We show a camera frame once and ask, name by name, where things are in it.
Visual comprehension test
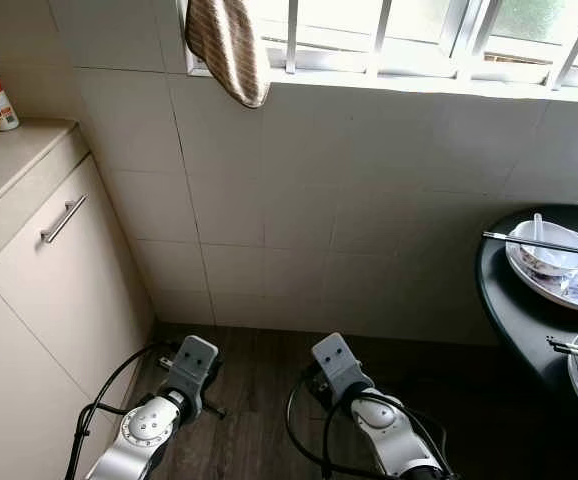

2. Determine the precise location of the black round table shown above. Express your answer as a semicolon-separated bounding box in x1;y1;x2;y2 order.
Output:
476;205;578;401

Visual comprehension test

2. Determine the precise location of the white patterned ceramic bowl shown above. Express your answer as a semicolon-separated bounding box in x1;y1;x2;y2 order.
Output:
512;221;578;278

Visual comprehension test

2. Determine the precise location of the brown striped hanging towel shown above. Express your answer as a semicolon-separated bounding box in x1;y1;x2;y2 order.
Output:
185;0;272;109

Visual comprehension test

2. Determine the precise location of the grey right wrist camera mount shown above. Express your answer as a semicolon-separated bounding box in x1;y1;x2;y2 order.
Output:
311;333;375;406

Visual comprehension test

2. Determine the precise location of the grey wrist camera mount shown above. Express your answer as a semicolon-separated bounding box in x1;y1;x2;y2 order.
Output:
311;333;375;406
167;335;220;419

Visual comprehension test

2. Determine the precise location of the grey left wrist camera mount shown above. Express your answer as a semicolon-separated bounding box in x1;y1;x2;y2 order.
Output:
167;335;220;419

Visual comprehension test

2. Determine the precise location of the silver cabinet door handle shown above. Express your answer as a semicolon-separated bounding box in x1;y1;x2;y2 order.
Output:
40;195;88;244

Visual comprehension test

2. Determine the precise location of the white barred window frame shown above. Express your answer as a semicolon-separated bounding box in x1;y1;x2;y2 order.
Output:
179;0;578;99

